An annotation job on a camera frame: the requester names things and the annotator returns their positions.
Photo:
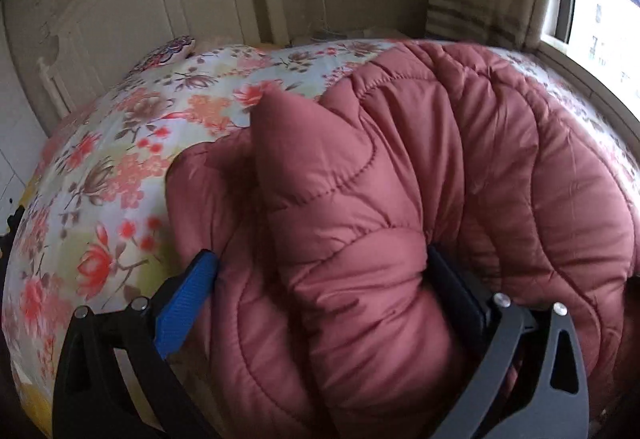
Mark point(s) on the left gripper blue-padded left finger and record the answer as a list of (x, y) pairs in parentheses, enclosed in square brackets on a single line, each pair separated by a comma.
[(114, 379)]

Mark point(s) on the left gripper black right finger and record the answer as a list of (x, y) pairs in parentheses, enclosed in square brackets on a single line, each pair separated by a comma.
[(527, 378)]

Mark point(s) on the pink quilted comforter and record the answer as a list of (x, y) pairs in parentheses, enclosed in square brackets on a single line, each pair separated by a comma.
[(320, 324)]

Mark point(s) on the floral bed sheet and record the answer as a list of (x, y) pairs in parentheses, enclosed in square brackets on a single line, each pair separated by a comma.
[(97, 230)]

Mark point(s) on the white wardrobe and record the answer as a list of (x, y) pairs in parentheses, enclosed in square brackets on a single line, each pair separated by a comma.
[(22, 138)]

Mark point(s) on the patterned round cushion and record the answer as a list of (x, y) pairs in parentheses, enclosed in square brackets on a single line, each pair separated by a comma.
[(174, 51)]

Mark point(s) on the white wooden headboard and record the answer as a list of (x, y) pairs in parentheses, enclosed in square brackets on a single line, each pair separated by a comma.
[(99, 40)]

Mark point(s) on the window with dark frame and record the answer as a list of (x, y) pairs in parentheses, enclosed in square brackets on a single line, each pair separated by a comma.
[(601, 36)]

